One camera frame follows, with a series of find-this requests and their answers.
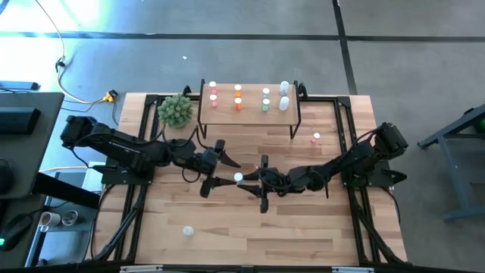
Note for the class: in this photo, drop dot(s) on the green plant in white pot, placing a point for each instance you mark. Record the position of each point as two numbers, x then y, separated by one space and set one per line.
175 110

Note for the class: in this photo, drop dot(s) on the blue-grey metal stand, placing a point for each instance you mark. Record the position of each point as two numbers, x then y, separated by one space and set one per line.
447 159

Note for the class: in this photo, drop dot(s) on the flat black device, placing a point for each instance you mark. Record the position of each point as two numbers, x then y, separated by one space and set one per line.
19 85

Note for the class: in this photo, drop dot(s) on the metal cup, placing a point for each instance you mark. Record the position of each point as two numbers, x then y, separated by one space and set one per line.
70 218

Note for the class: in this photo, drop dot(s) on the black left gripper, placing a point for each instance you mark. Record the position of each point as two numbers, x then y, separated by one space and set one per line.
193 159

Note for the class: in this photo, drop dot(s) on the black computer mouse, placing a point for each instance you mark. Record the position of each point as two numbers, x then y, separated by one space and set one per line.
15 231

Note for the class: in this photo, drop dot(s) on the white paper cup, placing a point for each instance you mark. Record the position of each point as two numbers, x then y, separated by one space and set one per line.
51 219

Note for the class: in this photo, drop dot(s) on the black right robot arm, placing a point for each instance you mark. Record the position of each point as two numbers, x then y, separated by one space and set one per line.
360 155

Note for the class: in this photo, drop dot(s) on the black box device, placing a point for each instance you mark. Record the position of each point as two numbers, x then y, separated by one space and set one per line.
19 120

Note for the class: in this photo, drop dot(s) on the dark grey desk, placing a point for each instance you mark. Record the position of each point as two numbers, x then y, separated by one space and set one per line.
38 159

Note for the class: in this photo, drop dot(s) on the black diagonal beam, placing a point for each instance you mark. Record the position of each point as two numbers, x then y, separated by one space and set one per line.
64 189

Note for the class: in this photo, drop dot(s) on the white label strip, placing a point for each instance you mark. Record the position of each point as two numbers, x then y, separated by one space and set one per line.
352 270
140 269

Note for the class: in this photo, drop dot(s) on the wooden shelf with black legs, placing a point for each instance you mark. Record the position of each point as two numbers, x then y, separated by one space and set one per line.
250 115

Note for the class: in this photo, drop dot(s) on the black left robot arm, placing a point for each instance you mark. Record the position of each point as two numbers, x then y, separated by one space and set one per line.
121 148

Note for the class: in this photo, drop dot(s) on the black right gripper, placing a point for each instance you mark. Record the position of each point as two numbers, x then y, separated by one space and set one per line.
291 180

